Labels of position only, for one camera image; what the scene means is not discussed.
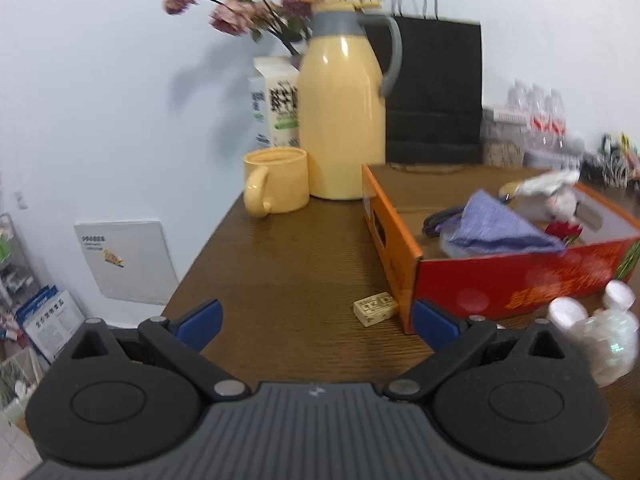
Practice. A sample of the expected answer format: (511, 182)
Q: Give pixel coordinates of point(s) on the white wall panel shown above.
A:
(125, 260)

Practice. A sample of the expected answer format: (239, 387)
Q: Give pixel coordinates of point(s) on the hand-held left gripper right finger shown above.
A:
(435, 324)

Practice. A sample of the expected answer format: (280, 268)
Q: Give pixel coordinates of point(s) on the red green ribbon bow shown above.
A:
(565, 232)

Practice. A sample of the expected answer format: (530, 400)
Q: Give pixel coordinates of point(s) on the yellow thermos jug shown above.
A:
(340, 120)

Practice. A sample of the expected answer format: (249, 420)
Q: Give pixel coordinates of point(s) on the white wall outlet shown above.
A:
(20, 200)

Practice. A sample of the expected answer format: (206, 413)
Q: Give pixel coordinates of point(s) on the yellow mug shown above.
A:
(280, 180)

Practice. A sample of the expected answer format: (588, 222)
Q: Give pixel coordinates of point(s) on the black paper bag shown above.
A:
(435, 95)

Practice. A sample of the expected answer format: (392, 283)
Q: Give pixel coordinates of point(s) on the white milk carton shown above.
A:
(280, 105)

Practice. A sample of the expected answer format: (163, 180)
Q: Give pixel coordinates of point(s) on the red cardboard box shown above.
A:
(500, 285)

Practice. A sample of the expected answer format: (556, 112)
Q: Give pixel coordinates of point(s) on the purple knitted cloth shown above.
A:
(500, 227)

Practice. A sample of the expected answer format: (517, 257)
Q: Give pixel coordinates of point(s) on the small wooden block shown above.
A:
(376, 310)

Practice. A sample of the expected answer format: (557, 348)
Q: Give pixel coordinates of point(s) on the white robot figurine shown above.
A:
(572, 142)

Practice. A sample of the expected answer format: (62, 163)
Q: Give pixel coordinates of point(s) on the yellow white hamster plush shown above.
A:
(547, 195)

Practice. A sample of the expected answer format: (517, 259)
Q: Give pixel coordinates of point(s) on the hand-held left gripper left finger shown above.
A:
(202, 322)

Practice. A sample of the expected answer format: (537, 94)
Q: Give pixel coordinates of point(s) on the clear lidded food container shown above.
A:
(505, 140)

